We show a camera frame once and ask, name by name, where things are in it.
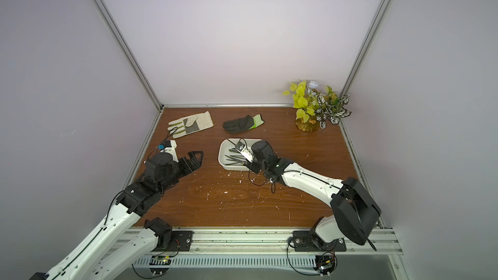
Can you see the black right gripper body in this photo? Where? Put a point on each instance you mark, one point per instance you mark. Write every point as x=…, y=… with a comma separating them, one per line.
x=252, y=165

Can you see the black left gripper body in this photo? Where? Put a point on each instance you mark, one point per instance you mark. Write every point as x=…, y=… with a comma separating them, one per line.
x=176, y=171

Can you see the white plastic storage box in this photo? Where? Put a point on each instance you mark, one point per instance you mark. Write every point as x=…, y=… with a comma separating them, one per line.
x=224, y=150

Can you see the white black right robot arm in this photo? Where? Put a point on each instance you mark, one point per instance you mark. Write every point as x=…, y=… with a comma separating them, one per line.
x=355, y=213

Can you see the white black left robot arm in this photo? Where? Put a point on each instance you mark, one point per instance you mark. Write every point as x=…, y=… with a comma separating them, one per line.
x=89, y=260

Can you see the beige grey work glove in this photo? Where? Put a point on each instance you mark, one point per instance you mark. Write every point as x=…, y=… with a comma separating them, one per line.
x=190, y=124

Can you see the black green work glove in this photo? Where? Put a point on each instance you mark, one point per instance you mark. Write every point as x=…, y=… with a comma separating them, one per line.
x=241, y=125

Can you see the amber glass plant vase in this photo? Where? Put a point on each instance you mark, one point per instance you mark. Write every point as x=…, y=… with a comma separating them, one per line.
x=312, y=125

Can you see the artificial green leafy plant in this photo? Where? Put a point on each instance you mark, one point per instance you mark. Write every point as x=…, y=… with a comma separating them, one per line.
x=308, y=101

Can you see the left small circuit board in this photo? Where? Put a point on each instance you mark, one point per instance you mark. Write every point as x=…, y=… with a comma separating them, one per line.
x=159, y=265

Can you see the small circuit board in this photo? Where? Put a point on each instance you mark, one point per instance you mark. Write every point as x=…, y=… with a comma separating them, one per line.
x=159, y=265
x=326, y=264

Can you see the right small circuit board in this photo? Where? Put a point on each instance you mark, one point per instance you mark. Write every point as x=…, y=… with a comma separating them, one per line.
x=326, y=264

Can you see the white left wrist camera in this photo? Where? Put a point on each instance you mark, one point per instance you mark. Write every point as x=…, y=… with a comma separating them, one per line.
x=169, y=147

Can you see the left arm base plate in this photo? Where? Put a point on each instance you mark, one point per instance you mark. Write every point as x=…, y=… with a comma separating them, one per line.
x=178, y=241

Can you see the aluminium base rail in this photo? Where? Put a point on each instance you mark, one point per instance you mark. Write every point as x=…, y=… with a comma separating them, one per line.
x=263, y=247

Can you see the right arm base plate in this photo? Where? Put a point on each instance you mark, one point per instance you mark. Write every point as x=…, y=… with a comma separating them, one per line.
x=306, y=241

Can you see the aluminium corner frame post left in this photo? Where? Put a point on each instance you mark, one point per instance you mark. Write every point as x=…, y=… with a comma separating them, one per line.
x=112, y=26

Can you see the aluminium corner frame post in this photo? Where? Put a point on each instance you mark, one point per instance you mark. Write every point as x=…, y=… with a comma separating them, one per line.
x=112, y=26
x=371, y=34

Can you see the aluminium corner frame post right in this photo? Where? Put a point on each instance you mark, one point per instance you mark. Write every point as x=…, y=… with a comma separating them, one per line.
x=371, y=34

